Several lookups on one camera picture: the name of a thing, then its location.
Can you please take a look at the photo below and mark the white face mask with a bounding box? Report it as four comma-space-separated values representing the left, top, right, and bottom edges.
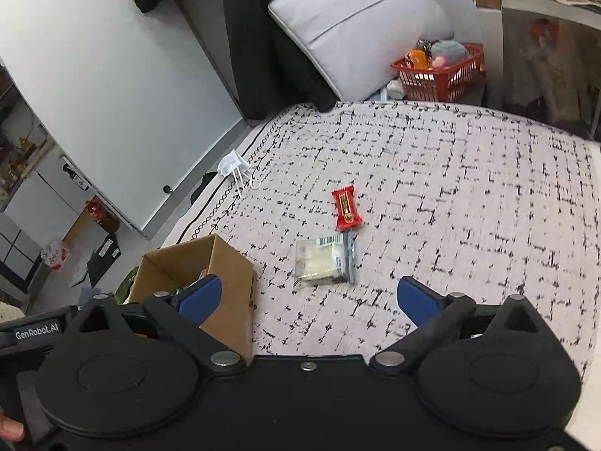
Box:
217, 149, 261, 198

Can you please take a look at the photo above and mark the black slipper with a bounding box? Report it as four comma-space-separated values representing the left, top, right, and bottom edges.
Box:
190, 171, 217, 205

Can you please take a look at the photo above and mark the red white plastic bag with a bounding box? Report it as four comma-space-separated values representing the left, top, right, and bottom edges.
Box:
41, 239, 71, 273

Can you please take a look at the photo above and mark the green cartoon cushion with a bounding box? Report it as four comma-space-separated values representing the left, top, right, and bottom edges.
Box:
115, 265, 140, 304

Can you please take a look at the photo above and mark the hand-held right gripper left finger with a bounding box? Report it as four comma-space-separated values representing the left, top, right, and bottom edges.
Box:
70, 275, 247, 369

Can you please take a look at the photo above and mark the cardboard box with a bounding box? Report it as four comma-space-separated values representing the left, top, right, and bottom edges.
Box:
127, 234, 258, 362

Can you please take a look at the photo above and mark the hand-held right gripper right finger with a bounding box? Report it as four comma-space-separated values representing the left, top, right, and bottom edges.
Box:
368, 276, 552, 369

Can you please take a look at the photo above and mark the red plastic basket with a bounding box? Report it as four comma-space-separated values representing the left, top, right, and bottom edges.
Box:
391, 43, 485, 103

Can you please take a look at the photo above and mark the person's left hand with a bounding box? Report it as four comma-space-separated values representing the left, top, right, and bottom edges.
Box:
0, 413, 25, 443

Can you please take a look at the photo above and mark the red snack packet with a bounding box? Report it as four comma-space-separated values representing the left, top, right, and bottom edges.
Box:
331, 187, 363, 232

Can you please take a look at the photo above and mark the black flat box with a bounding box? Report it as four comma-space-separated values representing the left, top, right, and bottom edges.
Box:
88, 234, 122, 287

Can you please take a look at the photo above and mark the clear white snack packet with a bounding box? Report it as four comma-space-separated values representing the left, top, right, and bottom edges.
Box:
293, 232, 358, 287

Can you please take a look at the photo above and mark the white cabinet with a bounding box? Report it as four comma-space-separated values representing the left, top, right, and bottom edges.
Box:
0, 141, 113, 301

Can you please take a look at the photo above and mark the black coat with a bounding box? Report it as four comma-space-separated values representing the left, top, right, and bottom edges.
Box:
223, 0, 339, 120

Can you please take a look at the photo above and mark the patterned bed sheet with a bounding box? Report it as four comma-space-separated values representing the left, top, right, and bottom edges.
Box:
155, 101, 601, 377

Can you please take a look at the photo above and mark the white tote bag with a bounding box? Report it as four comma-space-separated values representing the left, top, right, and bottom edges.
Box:
269, 0, 455, 101

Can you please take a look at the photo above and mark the grey plush toy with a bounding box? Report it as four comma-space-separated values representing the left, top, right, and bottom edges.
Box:
429, 40, 470, 64

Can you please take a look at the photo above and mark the brown bottle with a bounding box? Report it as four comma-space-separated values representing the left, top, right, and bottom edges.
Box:
85, 200, 120, 235

